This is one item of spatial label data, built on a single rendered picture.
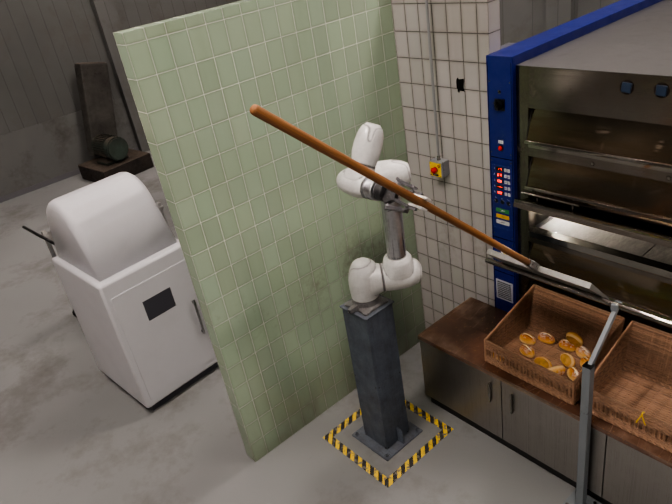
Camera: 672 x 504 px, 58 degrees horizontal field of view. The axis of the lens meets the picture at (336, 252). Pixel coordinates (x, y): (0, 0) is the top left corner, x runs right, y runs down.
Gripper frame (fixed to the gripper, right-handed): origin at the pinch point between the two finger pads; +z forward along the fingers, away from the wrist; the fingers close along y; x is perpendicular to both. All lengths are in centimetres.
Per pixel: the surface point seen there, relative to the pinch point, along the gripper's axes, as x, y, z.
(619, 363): -167, 28, 31
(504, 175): -121, -44, -47
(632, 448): -143, 62, 57
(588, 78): -85, -88, -3
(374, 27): -61, -97, -125
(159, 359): -75, 147, -221
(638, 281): -152, -14, 29
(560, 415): -145, 64, 21
